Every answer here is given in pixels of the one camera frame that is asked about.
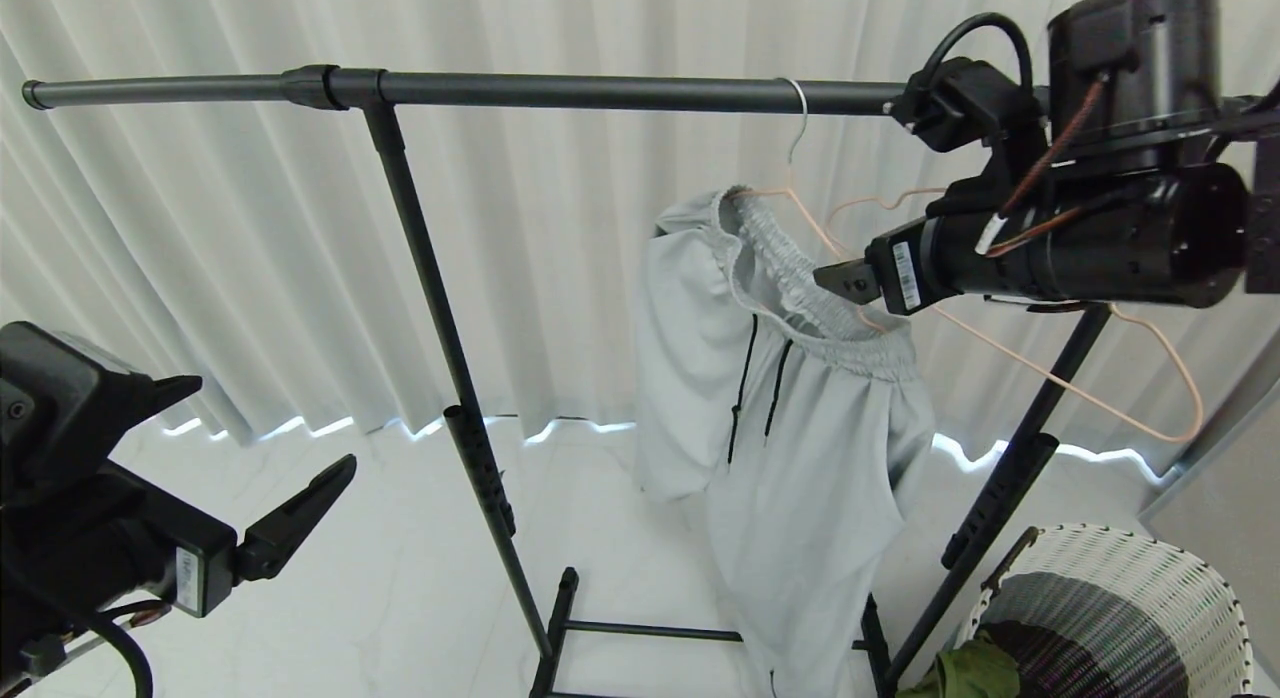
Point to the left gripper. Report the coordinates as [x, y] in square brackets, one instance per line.
[110, 558]

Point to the white laundry basket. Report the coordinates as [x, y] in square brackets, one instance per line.
[1150, 578]

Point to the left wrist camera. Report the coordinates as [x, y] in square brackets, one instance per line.
[60, 398]

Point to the white curtain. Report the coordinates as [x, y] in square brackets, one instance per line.
[600, 278]

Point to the pink clothes hanger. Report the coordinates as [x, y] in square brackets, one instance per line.
[803, 103]
[1198, 413]

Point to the pale grey shorts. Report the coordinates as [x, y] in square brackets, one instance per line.
[800, 478]

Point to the green garment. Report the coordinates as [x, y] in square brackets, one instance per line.
[970, 673]

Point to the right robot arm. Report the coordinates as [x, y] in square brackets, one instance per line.
[1130, 48]

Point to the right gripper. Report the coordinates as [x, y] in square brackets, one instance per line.
[1100, 248]

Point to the black clothes rack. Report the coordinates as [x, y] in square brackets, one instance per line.
[600, 91]

